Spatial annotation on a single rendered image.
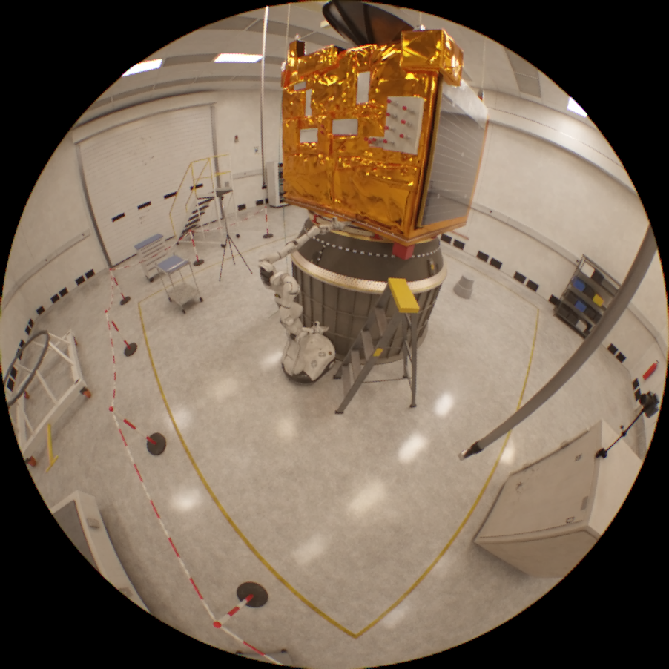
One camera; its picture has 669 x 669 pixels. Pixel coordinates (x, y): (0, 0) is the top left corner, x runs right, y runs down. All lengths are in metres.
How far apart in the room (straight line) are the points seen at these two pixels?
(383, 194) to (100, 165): 8.59
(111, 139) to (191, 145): 2.92
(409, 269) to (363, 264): 0.50
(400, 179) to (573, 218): 5.92
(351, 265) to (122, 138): 8.48
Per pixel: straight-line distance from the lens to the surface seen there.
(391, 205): 2.09
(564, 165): 7.39
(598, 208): 7.49
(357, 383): 2.30
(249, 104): 10.51
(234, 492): 2.69
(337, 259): 2.54
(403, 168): 2.05
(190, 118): 9.60
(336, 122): 2.57
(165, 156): 9.28
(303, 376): 2.82
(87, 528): 3.21
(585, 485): 2.09
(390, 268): 2.51
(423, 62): 2.06
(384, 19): 2.79
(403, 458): 2.74
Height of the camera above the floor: 2.52
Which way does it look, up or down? 45 degrees down
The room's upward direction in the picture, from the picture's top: 4 degrees clockwise
